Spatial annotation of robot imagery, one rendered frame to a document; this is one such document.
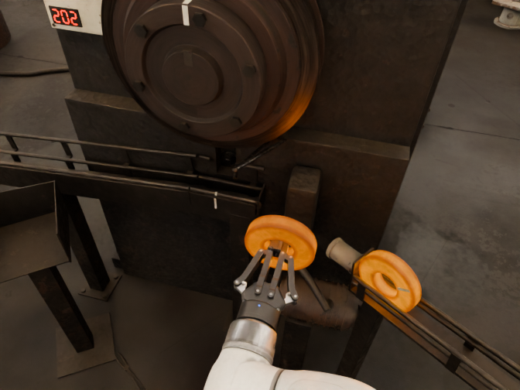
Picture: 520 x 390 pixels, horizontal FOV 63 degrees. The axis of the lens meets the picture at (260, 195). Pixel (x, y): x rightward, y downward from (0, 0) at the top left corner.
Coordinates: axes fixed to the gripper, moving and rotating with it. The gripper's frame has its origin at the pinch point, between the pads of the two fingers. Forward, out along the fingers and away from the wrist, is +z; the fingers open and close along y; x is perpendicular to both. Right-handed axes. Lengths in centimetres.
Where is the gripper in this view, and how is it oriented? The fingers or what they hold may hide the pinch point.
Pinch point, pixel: (280, 240)
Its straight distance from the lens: 90.0
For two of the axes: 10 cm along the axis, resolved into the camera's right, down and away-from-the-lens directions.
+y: 9.7, 2.1, -1.6
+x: 0.2, -6.7, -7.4
